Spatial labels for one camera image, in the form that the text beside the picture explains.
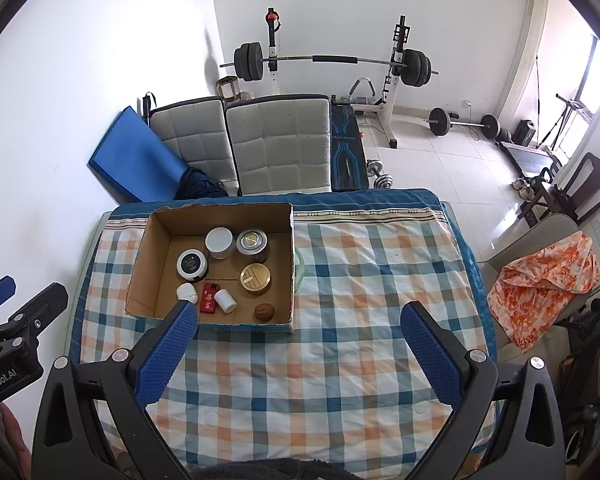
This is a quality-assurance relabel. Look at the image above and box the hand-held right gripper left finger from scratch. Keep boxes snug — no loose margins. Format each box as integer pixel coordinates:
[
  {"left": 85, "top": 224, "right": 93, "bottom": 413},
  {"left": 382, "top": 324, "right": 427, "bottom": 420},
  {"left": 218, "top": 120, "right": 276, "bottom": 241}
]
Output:
[{"left": 31, "top": 300, "right": 199, "bottom": 480}]

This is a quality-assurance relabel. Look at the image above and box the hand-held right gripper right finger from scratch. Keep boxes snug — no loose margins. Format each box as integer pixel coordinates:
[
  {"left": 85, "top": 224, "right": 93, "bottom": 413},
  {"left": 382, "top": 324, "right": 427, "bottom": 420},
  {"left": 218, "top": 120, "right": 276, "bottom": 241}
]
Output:
[{"left": 400, "top": 301, "right": 566, "bottom": 480}]

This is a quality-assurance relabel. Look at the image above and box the red box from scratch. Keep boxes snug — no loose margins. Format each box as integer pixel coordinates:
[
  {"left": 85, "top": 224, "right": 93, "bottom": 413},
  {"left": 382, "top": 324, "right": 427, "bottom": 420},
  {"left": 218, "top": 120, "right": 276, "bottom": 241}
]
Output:
[{"left": 199, "top": 282, "right": 221, "bottom": 312}]

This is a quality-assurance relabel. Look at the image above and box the cardboard box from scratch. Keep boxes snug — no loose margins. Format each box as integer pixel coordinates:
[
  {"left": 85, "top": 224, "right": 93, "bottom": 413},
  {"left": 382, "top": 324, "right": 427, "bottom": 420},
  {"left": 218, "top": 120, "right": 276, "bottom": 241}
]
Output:
[{"left": 125, "top": 202, "right": 297, "bottom": 335}]

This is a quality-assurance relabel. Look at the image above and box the white cylindrical bottle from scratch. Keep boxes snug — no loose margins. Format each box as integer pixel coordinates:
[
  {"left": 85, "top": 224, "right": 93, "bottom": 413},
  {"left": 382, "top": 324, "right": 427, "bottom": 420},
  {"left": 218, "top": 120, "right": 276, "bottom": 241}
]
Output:
[{"left": 214, "top": 288, "right": 238, "bottom": 313}]

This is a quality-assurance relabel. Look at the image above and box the black lid white jar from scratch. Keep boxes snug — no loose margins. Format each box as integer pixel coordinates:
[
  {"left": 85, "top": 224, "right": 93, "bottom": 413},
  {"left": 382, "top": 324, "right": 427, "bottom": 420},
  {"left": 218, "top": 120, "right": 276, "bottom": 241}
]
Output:
[{"left": 176, "top": 250, "right": 208, "bottom": 281}]

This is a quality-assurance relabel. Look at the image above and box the gold lid glass jar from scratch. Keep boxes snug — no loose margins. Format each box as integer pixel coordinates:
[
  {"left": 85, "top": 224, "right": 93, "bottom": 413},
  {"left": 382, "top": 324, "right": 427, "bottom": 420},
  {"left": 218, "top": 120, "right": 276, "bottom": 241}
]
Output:
[{"left": 239, "top": 263, "right": 273, "bottom": 295}]

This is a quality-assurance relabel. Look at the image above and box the person's left forearm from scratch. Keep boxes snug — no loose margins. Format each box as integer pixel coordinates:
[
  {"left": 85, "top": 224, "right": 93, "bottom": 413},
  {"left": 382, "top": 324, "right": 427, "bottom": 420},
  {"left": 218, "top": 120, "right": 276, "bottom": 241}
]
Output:
[{"left": 0, "top": 402, "right": 31, "bottom": 480}]

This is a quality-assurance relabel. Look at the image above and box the checkered blanket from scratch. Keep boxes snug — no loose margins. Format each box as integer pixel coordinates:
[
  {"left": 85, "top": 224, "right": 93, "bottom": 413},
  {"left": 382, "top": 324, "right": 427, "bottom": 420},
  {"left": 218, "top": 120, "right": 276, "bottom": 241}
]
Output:
[{"left": 77, "top": 207, "right": 496, "bottom": 480}]

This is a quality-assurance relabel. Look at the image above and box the orange white patterned cloth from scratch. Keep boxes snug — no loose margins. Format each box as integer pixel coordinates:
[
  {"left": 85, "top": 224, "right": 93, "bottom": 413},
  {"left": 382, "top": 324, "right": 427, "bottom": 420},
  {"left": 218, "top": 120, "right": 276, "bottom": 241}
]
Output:
[{"left": 487, "top": 232, "right": 600, "bottom": 353}]

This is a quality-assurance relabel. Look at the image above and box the silver lid jar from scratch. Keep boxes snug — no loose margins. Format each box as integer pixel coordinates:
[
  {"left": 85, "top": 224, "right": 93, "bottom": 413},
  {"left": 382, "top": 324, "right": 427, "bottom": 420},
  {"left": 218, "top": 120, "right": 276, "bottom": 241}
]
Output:
[{"left": 236, "top": 229, "right": 270, "bottom": 263}]

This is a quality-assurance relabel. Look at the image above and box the beige chair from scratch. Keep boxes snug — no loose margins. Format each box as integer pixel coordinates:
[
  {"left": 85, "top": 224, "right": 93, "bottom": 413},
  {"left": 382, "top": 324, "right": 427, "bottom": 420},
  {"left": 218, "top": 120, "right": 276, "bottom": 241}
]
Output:
[{"left": 480, "top": 214, "right": 596, "bottom": 361}]

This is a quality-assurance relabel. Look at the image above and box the dark blue knitted cloth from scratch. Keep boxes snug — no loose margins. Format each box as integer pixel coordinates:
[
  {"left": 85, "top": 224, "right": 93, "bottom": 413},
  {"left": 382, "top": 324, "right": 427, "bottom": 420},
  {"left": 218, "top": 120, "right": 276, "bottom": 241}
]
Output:
[{"left": 174, "top": 167, "right": 229, "bottom": 201}]

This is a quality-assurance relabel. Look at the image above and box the blue foam mat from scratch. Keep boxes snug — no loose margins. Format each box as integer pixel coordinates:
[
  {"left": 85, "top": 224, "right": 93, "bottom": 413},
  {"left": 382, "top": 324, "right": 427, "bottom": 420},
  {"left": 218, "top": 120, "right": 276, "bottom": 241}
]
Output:
[{"left": 88, "top": 106, "right": 188, "bottom": 204}]

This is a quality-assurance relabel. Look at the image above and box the chrome dumbbell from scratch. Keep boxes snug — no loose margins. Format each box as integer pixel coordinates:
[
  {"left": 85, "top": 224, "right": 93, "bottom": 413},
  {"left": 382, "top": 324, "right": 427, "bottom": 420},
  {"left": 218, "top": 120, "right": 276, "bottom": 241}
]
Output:
[{"left": 367, "top": 160, "right": 395, "bottom": 191}]

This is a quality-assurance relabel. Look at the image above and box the black blue weight bench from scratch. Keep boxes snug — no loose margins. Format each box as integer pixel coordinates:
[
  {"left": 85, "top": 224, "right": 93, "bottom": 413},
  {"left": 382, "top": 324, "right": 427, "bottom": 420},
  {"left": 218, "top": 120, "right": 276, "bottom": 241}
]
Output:
[{"left": 330, "top": 94, "right": 370, "bottom": 192}]

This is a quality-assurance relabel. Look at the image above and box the treadmill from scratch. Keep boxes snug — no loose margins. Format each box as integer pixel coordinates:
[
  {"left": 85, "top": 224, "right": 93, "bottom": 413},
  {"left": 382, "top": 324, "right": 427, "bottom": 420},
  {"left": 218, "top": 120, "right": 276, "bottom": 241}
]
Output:
[{"left": 500, "top": 140, "right": 563, "bottom": 178}]

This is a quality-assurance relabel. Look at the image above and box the short barbell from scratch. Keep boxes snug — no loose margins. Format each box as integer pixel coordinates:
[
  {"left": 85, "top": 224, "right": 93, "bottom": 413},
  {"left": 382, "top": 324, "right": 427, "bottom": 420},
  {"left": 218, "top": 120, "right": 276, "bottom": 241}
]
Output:
[{"left": 427, "top": 106, "right": 499, "bottom": 138}]

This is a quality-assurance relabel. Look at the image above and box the black chair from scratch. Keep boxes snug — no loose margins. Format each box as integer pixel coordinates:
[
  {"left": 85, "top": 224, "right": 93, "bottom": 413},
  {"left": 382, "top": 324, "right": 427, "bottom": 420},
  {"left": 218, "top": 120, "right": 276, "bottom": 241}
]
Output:
[{"left": 520, "top": 152, "right": 600, "bottom": 226}]

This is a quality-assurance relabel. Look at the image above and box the black speaker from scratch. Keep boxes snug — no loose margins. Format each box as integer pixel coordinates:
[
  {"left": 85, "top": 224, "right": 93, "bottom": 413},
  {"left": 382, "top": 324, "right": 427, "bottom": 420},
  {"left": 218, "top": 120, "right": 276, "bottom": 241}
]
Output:
[{"left": 512, "top": 119, "right": 538, "bottom": 146}]

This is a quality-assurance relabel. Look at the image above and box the white barbell rack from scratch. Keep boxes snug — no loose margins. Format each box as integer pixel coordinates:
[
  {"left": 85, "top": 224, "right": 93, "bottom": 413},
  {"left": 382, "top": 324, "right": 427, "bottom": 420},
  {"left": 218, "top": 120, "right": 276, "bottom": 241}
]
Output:
[{"left": 265, "top": 7, "right": 411, "bottom": 150}]

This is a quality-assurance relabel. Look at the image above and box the small wooden stool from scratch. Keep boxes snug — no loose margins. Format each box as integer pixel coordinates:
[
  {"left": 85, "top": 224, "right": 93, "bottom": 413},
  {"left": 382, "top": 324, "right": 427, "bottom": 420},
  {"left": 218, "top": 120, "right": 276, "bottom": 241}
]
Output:
[{"left": 216, "top": 76, "right": 241, "bottom": 101}]

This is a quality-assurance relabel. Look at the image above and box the white ab trainer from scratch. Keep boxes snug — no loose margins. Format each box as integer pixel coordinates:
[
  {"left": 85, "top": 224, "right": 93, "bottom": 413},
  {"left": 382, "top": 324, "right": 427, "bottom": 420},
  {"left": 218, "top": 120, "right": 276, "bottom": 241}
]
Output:
[{"left": 349, "top": 77, "right": 381, "bottom": 108}]

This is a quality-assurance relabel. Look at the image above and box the long barbell with black plates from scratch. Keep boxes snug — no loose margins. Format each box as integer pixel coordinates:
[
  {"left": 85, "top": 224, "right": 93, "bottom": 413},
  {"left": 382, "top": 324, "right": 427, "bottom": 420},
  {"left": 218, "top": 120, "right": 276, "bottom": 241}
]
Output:
[{"left": 220, "top": 42, "right": 440, "bottom": 83}]

